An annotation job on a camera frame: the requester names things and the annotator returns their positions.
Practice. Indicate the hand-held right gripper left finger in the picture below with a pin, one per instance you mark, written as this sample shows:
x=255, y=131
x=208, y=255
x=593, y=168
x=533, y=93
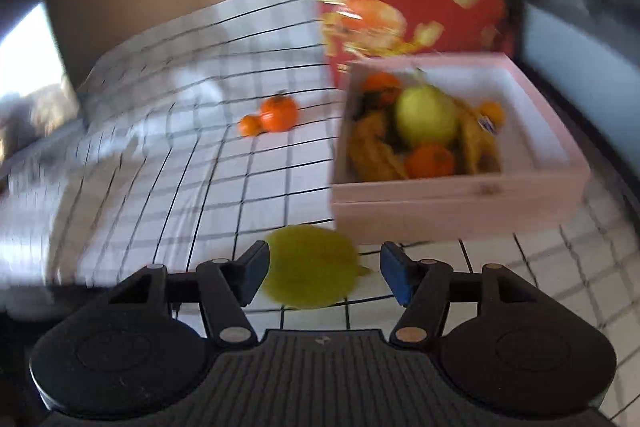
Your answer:
x=254, y=272

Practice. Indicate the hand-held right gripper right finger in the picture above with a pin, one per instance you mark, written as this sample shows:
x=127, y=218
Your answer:
x=395, y=272

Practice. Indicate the large green pear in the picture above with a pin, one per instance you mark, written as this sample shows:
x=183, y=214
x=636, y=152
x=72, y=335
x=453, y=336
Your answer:
x=310, y=267

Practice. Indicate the pink box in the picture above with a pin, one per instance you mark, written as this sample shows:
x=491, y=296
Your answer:
x=450, y=207

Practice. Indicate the large orange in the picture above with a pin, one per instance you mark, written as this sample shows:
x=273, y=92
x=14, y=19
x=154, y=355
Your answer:
x=430, y=161

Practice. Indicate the spotted yellow banana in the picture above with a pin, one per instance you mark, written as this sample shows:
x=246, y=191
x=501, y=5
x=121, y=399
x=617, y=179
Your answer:
x=372, y=147
x=480, y=147

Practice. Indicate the small green pear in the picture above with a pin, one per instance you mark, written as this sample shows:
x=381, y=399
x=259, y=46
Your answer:
x=427, y=114

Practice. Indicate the orange with green leaves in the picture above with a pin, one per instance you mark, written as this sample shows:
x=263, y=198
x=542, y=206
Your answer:
x=382, y=86

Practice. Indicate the white black-grid cloth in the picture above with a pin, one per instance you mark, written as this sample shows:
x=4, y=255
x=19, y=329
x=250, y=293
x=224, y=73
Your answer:
x=150, y=182

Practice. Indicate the small mandarin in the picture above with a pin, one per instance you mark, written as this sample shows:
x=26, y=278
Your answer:
x=494, y=113
x=250, y=126
x=278, y=113

